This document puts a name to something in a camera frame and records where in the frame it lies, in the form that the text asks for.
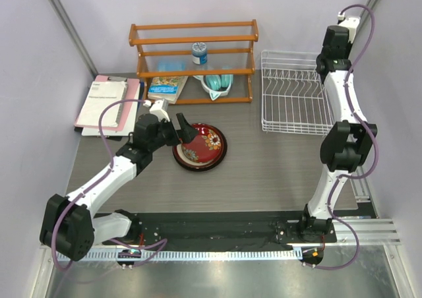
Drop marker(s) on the blue paperback book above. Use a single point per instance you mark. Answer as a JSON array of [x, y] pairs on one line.
[[167, 87]]

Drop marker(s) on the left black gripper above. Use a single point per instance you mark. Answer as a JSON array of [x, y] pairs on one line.
[[187, 132]]

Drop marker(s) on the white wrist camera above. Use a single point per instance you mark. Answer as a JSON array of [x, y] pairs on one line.
[[349, 22], [158, 108]]

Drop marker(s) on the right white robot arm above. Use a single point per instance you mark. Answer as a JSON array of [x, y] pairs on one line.
[[349, 141]]

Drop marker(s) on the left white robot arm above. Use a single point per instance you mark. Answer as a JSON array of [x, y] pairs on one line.
[[70, 225]]

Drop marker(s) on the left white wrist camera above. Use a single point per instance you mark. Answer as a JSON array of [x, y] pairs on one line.
[[158, 108]]

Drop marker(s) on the teal cat ear headphones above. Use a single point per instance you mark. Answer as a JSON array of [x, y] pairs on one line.
[[216, 85]]

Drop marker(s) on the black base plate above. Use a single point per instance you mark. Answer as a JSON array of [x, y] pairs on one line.
[[232, 231]]

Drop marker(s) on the brown rimmed cream plate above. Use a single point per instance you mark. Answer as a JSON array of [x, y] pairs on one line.
[[225, 149]]

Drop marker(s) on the white wire dish rack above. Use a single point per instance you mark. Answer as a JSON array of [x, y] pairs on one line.
[[293, 98]]

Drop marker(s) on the white spiral manual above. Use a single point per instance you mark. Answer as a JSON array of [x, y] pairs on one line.
[[100, 96]]

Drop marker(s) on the dark patterned plate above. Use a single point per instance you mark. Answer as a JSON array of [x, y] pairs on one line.
[[207, 145]]

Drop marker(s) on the blue lidded jar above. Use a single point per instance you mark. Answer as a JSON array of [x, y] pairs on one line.
[[199, 53]]

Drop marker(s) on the light blue box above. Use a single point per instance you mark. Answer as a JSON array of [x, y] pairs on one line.
[[171, 66]]

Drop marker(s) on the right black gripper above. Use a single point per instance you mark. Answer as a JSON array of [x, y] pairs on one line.
[[347, 46]]

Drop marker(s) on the white board under folder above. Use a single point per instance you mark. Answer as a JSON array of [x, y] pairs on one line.
[[128, 127]]

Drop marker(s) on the pink folder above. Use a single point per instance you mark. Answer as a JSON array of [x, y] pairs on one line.
[[129, 104]]

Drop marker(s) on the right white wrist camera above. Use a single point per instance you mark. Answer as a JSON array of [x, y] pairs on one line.
[[349, 22]]

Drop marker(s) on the red rimmed grey plate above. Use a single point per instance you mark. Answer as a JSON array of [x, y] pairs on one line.
[[179, 153]]

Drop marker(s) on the white slotted cable duct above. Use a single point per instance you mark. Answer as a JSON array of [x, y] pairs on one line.
[[126, 255]]

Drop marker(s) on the orange wooden shelf rack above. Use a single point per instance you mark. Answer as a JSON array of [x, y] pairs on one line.
[[230, 51]]

